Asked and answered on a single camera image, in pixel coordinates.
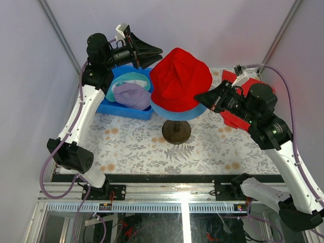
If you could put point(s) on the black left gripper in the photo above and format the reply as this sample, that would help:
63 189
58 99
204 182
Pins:
138 46

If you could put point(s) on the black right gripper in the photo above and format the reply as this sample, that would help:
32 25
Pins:
214 98

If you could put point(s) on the blue bucket hat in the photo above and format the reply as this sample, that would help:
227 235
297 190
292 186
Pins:
179 116

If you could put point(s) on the red bucket hat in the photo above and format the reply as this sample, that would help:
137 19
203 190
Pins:
177 78

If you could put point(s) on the mannequin head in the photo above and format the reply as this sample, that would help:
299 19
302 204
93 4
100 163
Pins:
176 132

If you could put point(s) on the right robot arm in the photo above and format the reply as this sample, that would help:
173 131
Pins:
300 208

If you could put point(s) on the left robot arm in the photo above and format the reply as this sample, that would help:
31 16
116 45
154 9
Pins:
96 76

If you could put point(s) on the teal and white hat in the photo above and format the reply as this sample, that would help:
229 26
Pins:
130 77

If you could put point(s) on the red cloth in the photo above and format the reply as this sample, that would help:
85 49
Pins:
243 101

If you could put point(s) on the lavender hat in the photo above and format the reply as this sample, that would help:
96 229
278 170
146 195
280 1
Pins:
132 96

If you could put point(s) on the floral table mat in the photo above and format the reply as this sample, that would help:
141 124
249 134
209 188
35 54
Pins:
131 146

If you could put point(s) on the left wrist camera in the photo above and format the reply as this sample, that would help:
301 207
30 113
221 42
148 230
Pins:
121 31

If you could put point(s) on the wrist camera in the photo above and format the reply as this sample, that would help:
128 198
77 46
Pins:
241 75
121 31

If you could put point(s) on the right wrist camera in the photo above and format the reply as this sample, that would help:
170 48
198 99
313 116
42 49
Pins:
241 75

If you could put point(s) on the aluminium rail frame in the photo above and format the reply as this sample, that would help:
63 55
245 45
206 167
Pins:
157 208

